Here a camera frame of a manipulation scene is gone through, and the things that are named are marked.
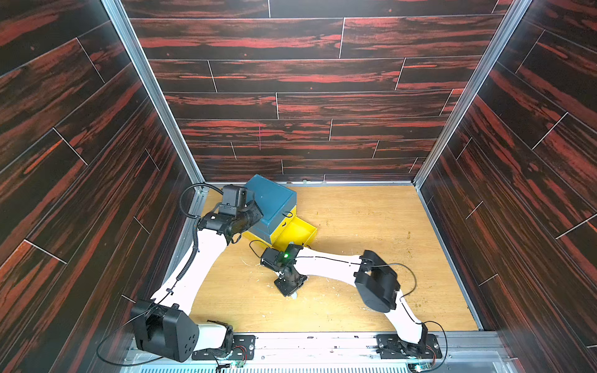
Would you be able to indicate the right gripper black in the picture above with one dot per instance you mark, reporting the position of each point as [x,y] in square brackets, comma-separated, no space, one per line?
[289,282]

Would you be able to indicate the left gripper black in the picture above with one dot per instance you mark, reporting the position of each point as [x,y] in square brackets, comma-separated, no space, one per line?
[256,215]

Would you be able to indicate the yellow bottom drawer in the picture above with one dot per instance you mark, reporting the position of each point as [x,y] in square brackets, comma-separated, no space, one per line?
[294,231]

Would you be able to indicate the teal drawer cabinet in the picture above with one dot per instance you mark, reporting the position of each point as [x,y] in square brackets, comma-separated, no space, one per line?
[272,198]

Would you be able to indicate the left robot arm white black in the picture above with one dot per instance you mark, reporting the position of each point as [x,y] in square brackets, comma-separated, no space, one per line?
[162,325]

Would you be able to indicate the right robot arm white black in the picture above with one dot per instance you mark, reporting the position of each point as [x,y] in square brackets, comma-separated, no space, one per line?
[375,281]

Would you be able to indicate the yellow drawer unit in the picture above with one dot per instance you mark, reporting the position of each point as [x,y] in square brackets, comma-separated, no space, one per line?
[271,238]

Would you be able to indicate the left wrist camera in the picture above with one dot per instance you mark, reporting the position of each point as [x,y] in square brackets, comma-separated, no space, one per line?
[234,198]

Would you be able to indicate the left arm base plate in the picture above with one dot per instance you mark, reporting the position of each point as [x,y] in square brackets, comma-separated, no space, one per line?
[238,347]

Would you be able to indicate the aluminium front rail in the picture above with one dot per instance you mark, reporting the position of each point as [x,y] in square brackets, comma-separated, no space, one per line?
[476,351]

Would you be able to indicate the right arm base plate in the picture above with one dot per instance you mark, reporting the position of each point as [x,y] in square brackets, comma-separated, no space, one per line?
[390,346]

